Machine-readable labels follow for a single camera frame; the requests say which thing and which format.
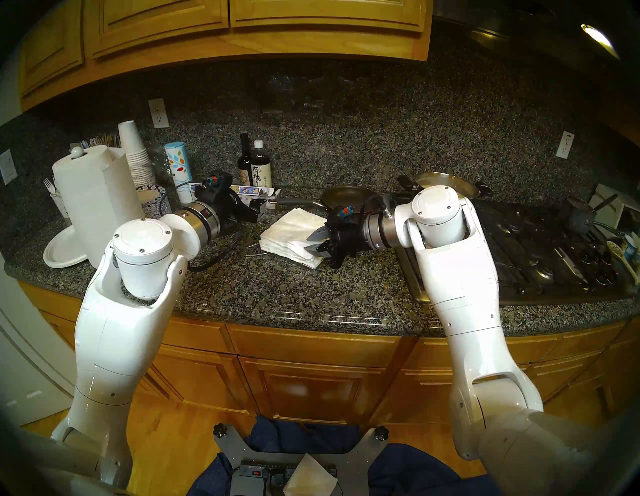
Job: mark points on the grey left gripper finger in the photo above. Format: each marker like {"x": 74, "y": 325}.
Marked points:
{"x": 255, "y": 216}
{"x": 256, "y": 204}

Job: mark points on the wooden stirrer sticks bundle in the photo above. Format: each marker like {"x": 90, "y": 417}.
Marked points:
{"x": 105, "y": 140}

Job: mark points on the wooden wall cabinet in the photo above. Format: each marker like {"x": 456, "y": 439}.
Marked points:
{"x": 200, "y": 25}

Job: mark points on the dark glass bottle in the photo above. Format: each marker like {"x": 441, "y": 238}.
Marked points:
{"x": 244, "y": 167}

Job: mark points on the patterned paper bowl stack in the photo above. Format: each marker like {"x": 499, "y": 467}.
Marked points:
{"x": 155, "y": 200}

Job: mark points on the clear plastic bag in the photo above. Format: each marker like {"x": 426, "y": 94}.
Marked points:
{"x": 162, "y": 165}

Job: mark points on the white paper plate stack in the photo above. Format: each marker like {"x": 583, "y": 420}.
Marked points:
{"x": 60, "y": 250}

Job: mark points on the white cutlery cup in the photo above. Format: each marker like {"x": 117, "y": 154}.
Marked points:
{"x": 60, "y": 205}

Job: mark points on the white light switch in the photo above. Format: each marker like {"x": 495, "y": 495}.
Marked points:
{"x": 7, "y": 167}

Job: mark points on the grey robot base frame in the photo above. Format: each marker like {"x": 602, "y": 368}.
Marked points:
{"x": 355, "y": 465}

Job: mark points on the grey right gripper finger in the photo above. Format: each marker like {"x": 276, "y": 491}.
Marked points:
{"x": 321, "y": 235}
{"x": 321, "y": 250}

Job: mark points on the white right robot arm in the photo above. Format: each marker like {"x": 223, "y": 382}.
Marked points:
{"x": 460, "y": 280}

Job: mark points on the white paper towel roll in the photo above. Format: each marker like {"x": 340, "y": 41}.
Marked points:
{"x": 100, "y": 210}

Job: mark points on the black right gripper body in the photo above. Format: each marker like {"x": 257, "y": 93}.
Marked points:
{"x": 347, "y": 240}

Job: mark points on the leaf print salt canister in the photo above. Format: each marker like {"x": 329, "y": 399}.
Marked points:
{"x": 178, "y": 170}

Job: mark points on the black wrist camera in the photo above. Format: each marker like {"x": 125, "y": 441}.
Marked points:
{"x": 217, "y": 180}
{"x": 345, "y": 211}

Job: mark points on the white napkin stack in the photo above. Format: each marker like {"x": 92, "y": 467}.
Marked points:
{"x": 290, "y": 235}

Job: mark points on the range hood lamp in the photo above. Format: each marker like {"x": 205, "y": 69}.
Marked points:
{"x": 595, "y": 35}

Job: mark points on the white wall outlet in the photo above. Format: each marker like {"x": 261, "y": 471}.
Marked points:
{"x": 158, "y": 113}
{"x": 565, "y": 145}

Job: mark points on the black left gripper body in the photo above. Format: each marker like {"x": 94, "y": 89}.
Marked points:
{"x": 227, "y": 210}

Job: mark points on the small blue white cup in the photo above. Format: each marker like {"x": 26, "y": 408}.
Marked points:
{"x": 631, "y": 247}

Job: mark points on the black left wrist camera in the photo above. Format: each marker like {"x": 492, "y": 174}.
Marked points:
{"x": 217, "y": 180}

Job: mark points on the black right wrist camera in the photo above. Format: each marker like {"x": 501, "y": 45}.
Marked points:
{"x": 345, "y": 211}

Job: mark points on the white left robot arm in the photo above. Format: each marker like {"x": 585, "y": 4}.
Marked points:
{"x": 120, "y": 325}

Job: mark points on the soy sauce bottle white cap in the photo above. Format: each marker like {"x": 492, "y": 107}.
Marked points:
{"x": 261, "y": 172}

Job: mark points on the grey power strip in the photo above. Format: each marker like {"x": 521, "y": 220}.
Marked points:
{"x": 250, "y": 475}

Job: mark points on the long foil wrap box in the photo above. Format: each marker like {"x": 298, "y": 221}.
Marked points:
{"x": 255, "y": 191}

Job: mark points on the white paper cup stack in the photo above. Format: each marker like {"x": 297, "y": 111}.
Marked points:
{"x": 131, "y": 142}

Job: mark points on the stainless steel pot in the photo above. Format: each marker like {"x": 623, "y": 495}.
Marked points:
{"x": 450, "y": 179}

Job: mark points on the black frying pan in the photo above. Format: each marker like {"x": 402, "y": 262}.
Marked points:
{"x": 350, "y": 196}

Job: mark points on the gas cooktop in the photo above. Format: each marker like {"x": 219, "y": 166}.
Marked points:
{"x": 550, "y": 250}

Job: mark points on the dark blue cloth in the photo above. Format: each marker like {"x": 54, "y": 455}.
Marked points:
{"x": 415, "y": 470}

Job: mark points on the white tissue on base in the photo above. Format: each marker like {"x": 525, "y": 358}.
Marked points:
{"x": 310, "y": 480}

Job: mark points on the wooden base cabinet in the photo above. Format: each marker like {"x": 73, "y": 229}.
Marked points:
{"x": 320, "y": 375}

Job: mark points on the paper towel holder with knob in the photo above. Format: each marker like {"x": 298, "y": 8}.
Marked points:
{"x": 76, "y": 152}

